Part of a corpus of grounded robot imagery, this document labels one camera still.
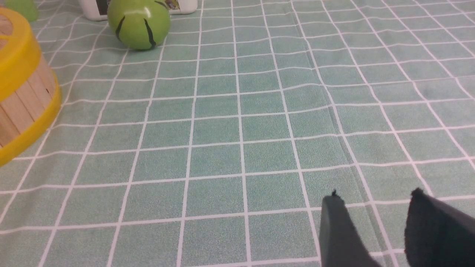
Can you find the green checkered tablecloth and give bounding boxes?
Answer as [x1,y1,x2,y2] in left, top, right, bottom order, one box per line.
[0,0,475,267]

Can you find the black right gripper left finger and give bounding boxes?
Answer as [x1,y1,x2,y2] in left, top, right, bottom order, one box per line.
[320,190,380,267]

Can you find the pale green object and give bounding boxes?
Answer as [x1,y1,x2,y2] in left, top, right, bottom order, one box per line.
[4,0,39,22]

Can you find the green toy melon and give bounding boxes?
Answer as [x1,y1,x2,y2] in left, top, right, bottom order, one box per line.
[108,6,171,50]

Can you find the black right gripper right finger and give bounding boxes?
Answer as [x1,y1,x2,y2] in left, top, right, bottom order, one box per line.
[404,188,475,267]

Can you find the white container with label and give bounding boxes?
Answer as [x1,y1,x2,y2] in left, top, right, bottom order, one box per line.
[77,0,197,21]

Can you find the yellow bamboo steamer basket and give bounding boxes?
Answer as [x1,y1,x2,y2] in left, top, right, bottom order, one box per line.
[0,7,62,165]

